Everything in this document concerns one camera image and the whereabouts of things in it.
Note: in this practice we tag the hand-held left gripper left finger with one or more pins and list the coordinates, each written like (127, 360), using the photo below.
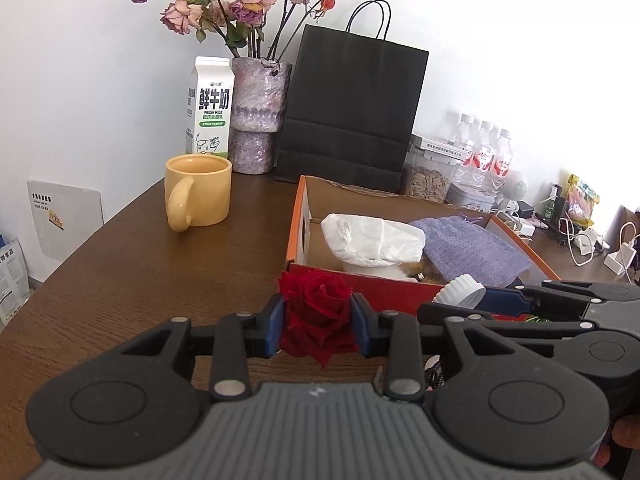
(274, 327)

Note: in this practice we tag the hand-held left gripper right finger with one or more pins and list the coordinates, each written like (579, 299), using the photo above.
(359, 325)

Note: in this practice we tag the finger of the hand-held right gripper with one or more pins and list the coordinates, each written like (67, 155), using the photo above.
(505, 300)
(540, 329)

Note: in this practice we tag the red rose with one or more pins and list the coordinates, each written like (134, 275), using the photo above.
(317, 310)

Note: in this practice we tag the wide white lid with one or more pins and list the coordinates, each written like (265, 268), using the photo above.
(457, 292)

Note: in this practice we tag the white plastic bag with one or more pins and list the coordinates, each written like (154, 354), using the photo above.
(370, 237)

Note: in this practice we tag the orange cardboard box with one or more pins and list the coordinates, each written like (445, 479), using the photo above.
(340, 200)

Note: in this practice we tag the person's right hand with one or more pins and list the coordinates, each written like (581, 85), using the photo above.
(627, 432)

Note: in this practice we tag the white power adapter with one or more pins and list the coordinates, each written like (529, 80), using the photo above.
(525, 230)

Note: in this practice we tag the white charger on power strip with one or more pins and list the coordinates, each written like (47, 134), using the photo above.
(620, 262)

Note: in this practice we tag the black power adapter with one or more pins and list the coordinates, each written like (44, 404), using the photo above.
(525, 207)

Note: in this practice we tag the black electronic device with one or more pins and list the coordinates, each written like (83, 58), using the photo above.
(552, 207)

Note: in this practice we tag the printed tin box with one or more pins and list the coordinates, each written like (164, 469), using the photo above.
(470, 197)

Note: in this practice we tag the white robot speaker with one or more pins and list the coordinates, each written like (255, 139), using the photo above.
(517, 182)

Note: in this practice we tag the yellow snack bag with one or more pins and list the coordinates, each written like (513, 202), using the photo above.
(582, 200)

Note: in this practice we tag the clear water bottle red label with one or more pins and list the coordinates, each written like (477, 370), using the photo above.
(497, 162)
(475, 160)
(460, 132)

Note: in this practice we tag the clear seed container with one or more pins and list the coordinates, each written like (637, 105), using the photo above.
(427, 182)

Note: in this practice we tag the yellow mug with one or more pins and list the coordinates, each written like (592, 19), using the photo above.
(205, 195)

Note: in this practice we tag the flat white box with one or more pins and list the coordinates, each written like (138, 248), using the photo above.
(450, 147)

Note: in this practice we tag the black paper bag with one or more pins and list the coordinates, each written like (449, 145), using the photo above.
(350, 110)

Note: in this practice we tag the purple textured vase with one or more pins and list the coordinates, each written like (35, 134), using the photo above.
(257, 105)

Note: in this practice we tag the white green milk carton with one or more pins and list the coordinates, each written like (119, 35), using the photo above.
(212, 105)

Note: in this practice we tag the printed paper stack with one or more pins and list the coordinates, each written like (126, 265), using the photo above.
(12, 280)

